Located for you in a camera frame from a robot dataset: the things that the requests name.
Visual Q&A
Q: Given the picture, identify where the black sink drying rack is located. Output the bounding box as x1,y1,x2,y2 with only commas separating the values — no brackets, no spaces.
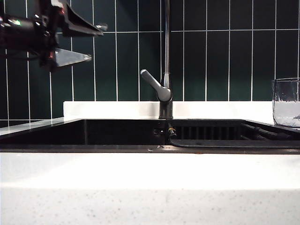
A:
169,120,300,150

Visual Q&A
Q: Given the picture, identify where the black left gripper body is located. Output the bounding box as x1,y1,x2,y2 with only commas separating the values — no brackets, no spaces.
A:
32,0,71,73

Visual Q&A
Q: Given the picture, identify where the steel faucet lever handle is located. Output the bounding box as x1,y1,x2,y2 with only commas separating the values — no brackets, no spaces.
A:
140,69,173,103

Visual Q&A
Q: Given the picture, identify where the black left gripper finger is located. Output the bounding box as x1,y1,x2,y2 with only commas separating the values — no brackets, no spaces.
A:
61,2,108,38
55,48,92,68

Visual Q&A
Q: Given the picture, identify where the grey metal faucet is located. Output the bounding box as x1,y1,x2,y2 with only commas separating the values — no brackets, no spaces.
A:
158,0,174,120

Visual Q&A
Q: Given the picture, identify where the black kitchen sink basin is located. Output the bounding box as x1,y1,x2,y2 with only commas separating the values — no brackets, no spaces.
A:
0,118,300,155

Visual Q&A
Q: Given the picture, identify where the clear faceted glass mug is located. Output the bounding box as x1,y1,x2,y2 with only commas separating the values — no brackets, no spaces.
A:
271,77,300,128

